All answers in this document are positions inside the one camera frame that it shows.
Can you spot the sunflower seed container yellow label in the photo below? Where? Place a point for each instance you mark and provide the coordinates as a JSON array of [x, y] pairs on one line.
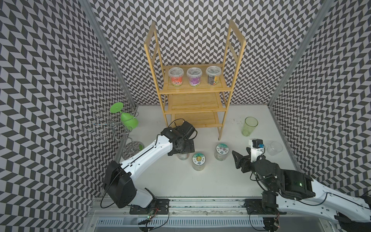
[[198, 161]]

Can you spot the aluminium corner post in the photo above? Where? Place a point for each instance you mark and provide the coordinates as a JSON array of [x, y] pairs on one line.
[[324, 9], [86, 7]]

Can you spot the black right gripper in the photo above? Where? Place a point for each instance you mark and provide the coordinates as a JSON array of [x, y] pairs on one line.
[[245, 160]]

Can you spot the small clear seed jar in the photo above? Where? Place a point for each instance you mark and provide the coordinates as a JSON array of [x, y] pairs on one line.
[[213, 75]]

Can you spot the carrot seed container red label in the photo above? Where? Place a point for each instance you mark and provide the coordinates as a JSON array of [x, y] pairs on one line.
[[183, 156]]

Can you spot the left aluminium corner post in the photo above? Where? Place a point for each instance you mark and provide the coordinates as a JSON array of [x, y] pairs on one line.
[[86, 7]]

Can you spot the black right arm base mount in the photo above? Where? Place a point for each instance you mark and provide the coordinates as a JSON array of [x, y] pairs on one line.
[[266, 205]]

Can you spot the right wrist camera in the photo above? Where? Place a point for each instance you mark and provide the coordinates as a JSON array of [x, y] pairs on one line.
[[255, 148]]

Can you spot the small purple seed jar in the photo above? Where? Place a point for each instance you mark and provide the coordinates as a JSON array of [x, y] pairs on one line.
[[194, 76]]

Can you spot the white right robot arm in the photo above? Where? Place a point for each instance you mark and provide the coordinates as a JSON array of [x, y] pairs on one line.
[[288, 191]]

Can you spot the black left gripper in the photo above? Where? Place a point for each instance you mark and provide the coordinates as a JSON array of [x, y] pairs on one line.
[[189, 148]]

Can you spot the chrome wire glass rack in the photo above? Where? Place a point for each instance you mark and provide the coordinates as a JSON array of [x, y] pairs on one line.
[[108, 126]]

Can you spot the green plastic wine glass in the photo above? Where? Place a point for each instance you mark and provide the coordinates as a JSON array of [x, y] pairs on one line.
[[127, 119]]

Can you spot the wooden three-tier shelf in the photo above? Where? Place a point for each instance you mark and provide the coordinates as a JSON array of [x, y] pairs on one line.
[[200, 105]]

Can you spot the right aluminium corner post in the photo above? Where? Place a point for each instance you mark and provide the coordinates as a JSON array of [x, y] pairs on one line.
[[324, 9]]

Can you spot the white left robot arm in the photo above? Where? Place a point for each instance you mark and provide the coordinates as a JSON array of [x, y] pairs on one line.
[[120, 178]]

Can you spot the red tomato seed container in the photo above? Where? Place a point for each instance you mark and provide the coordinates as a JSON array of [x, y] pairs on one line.
[[176, 76]]

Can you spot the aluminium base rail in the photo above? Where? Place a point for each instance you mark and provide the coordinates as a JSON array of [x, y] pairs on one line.
[[188, 214]]

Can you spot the green translucent plastic cup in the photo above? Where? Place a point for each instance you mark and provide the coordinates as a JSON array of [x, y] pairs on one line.
[[250, 123]]

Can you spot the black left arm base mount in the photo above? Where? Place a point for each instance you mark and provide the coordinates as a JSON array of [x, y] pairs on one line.
[[145, 202]]

